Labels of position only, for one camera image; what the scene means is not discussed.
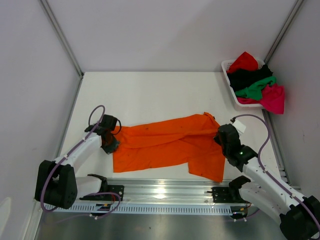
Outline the orange t shirt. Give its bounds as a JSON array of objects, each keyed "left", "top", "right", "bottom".
[{"left": 112, "top": 112, "right": 225, "bottom": 183}]

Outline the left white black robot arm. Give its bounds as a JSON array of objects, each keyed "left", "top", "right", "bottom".
[{"left": 34, "top": 114, "right": 122, "bottom": 209}]

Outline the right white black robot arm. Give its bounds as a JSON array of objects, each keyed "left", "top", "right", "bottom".
[{"left": 214, "top": 124, "right": 320, "bottom": 240}]

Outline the green t shirt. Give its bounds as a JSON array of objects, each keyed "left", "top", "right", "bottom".
[{"left": 235, "top": 76, "right": 277, "bottom": 101}]

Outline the magenta t shirt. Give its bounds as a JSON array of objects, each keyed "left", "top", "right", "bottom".
[{"left": 237, "top": 83, "right": 285, "bottom": 115}]

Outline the black t shirt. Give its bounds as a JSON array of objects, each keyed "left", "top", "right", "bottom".
[{"left": 227, "top": 64, "right": 273, "bottom": 92}]

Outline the white plastic laundry basket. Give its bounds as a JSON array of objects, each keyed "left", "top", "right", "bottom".
[{"left": 221, "top": 59, "right": 264, "bottom": 111}]

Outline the red t shirt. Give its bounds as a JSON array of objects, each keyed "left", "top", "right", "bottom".
[{"left": 227, "top": 51, "right": 259, "bottom": 74}]

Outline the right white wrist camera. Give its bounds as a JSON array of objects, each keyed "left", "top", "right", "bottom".
[{"left": 232, "top": 119, "right": 247, "bottom": 135}]

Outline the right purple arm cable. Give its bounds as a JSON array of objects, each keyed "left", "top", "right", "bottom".
[{"left": 224, "top": 114, "right": 320, "bottom": 233}]

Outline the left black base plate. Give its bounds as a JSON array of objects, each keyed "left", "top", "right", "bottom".
[{"left": 80, "top": 185, "right": 125, "bottom": 202}]

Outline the aluminium mounting rail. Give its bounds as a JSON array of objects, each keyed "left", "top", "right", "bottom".
[{"left": 74, "top": 176, "right": 306, "bottom": 207}]

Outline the slotted grey cable duct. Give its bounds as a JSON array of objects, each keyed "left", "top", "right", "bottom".
[{"left": 55, "top": 203, "right": 233, "bottom": 216}]

